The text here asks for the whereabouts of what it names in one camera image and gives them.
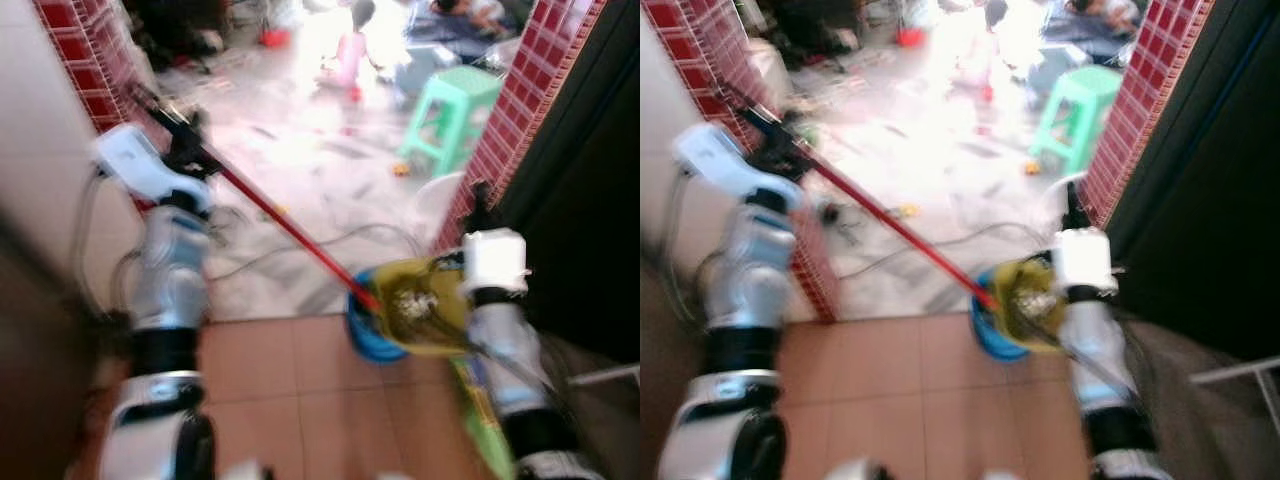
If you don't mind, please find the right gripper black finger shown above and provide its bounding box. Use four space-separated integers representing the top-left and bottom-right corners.
1064 180 1091 231
470 180 497 233

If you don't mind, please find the yellow-green dustpan with red handle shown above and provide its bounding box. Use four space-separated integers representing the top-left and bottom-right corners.
718 83 1073 354
130 85 473 358

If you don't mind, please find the blue-handled green bristle broom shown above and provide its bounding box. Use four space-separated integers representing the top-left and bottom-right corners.
448 355 518 480

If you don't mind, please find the white plastic bucket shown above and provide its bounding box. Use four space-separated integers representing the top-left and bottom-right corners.
413 172 471 233
1043 172 1089 206

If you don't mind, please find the green plastic stool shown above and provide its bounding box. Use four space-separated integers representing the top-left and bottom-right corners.
397 65 505 181
1028 65 1124 178

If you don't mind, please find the blue plastic bucket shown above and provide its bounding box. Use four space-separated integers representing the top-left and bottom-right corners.
967 268 1031 363
343 265 413 364

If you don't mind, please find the child in pink clothes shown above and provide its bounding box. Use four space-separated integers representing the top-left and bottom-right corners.
955 0 1013 103
318 0 389 103

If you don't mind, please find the person lying down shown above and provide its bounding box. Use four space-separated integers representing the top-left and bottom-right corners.
425 0 516 36
1060 0 1146 31

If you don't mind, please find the white metal rack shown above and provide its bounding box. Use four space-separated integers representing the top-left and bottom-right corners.
1188 355 1280 433

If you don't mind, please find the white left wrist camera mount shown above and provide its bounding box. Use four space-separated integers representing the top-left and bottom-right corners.
90 122 213 213
670 121 804 213

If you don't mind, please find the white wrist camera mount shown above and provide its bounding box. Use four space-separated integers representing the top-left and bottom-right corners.
1051 227 1120 297
90 122 213 213
670 121 804 213
461 229 532 297

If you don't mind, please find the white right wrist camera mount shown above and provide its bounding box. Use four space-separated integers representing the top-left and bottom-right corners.
461 229 532 297
1051 227 1120 297

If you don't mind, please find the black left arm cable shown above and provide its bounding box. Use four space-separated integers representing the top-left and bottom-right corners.
75 165 141 321
660 165 721 321

